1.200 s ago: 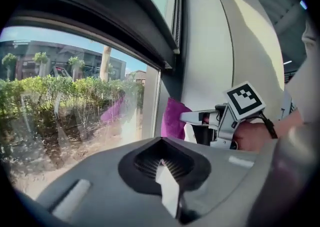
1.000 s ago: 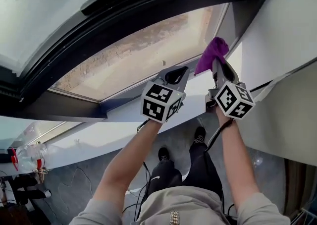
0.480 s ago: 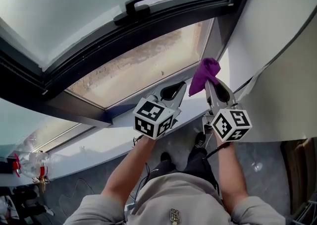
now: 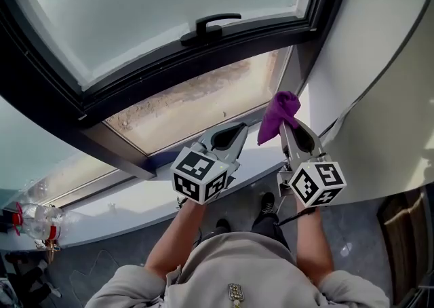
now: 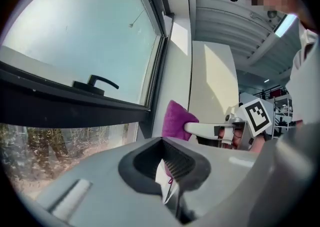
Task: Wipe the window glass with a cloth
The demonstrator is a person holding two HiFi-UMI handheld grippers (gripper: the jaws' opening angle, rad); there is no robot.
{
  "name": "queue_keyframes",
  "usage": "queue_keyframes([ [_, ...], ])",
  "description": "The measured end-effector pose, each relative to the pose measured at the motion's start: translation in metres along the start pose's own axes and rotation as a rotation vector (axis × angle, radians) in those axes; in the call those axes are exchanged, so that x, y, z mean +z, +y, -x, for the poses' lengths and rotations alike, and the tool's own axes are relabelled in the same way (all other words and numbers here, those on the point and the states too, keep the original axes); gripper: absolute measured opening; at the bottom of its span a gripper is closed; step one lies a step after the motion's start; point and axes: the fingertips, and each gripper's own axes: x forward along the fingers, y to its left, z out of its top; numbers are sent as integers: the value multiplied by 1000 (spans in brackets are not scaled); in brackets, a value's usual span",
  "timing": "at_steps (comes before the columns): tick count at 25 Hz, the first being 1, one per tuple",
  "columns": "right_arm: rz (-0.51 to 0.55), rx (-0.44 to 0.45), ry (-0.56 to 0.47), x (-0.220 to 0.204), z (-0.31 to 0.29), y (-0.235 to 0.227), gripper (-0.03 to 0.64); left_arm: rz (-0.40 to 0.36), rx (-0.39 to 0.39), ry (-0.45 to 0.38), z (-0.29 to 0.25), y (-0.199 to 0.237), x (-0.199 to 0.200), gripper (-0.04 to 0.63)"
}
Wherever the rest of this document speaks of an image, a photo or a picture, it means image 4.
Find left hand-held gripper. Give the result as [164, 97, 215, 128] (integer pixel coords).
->
[170, 121, 250, 206]

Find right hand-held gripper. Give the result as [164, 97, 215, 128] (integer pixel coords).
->
[276, 119, 348, 209]

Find purple cloth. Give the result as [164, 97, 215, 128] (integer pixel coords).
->
[256, 90, 302, 147]

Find clear window glass pane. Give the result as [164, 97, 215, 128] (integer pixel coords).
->
[103, 47, 293, 157]

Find person's left forearm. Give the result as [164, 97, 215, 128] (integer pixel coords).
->
[144, 201, 206, 282]

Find person's right forearm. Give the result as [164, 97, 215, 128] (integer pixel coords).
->
[294, 204, 335, 286]

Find person's black right shoe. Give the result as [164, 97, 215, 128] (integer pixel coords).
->
[260, 192, 276, 216]

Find beige tall cabinet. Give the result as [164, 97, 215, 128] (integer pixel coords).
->
[321, 0, 434, 206]

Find person's black trousers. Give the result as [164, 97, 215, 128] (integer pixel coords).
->
[199, 211, 289, 250]

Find white window sill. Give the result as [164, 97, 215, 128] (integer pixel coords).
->
[0, 82, 343, 250]

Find person's grey sweatshirt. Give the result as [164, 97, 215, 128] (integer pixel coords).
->
[84, 231, 391, 308]

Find brown wooden cabinet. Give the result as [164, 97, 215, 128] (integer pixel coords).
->
[378, 187, 433, 304]

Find gold pendant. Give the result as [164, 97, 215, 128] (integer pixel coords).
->
[227, 282, 243, 308]

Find large frosted window pane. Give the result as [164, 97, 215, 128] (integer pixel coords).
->
[0, 94, 119, 211]

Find clear plastic bottle red label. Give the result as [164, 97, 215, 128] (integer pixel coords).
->
[12, 201, 65, 242]

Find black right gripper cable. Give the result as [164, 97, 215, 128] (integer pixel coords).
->
[274, 206, 318, 228]

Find black window handle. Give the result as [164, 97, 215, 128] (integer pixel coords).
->
[180, 13, 242, 47]

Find black window frame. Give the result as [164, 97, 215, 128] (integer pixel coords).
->
[0, 0, 357, 180]

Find small colourful keychain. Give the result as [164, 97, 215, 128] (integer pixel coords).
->
[43, 239, 62, 265]

